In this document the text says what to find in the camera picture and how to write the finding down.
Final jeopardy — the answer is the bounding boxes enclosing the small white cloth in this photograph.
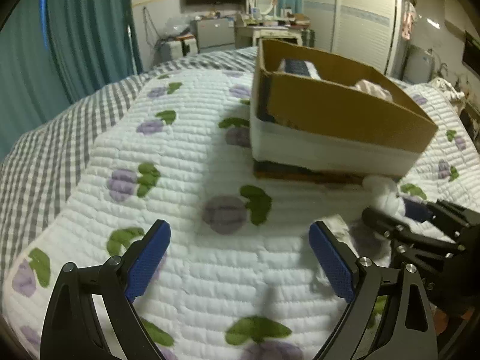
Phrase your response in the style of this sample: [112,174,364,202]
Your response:
[362,175,405,218]

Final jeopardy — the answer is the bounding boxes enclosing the cream plastic bag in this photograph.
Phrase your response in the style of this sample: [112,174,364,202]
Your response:
[352,80,393,102]

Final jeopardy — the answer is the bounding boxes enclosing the blue Vinda tissue pack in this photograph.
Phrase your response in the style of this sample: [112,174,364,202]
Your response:
[277,58,321,80]

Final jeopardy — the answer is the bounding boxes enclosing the white folded tissue paper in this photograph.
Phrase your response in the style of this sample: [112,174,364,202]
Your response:
[320,214,391,267]

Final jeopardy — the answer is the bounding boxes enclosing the brown white cardboard box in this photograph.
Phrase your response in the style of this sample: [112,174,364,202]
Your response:
[250,39,438,184]

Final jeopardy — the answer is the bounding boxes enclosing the white floral quilted blanket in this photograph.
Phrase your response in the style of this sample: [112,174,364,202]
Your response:
[1,67,474,360]

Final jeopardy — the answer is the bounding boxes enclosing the grey checked bed sheet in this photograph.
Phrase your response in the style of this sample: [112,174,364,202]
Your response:
[1,47,257,269]

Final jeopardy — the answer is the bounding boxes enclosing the black range hood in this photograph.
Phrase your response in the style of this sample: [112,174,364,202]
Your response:
[462,32,480,76]

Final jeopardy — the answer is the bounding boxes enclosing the white sliding wardrobe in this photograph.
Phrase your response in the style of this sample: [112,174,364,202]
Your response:
[303,0,402,75]

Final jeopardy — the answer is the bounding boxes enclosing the white dressing table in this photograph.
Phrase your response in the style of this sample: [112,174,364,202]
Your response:
[234,16,304,49]

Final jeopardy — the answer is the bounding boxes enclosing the grey mini fridge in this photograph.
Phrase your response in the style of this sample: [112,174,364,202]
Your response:
[193,17,235,53]

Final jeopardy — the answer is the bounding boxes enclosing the teal window curtain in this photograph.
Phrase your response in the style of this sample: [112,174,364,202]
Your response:
[1,0,143,157]

